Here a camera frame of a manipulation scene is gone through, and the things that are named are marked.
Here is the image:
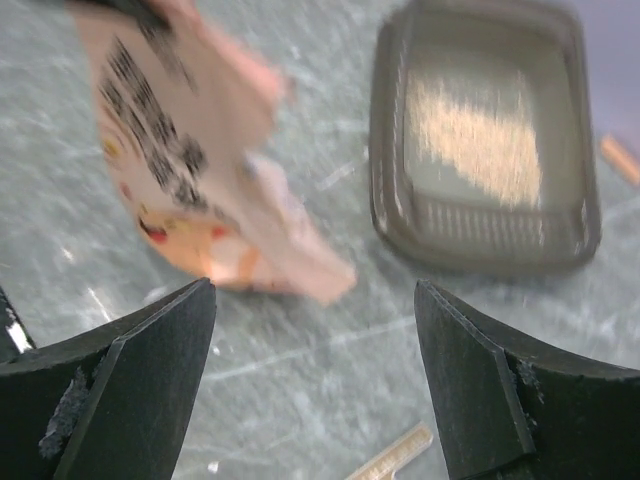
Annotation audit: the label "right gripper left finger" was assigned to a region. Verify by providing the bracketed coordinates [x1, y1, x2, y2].
[1, 279, 216, 479]

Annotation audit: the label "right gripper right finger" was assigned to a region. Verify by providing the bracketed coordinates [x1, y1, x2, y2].
[414, 280, 639, 480]

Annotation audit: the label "pink cat litter bag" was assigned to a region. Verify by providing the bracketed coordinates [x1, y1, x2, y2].
[68, 1, 356, 303]

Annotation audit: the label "grey plastic litter box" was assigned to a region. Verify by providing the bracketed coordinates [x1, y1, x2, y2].
[369, 1, 601, 276]

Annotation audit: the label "clean litter granules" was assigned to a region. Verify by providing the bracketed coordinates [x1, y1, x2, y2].
[405, 73, 543, 208]

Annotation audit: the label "small orange block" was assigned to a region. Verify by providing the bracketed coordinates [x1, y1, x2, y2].
[600, 135, 640, 186]

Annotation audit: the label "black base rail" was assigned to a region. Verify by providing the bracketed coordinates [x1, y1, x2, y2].
[0, 288, 36, 363]

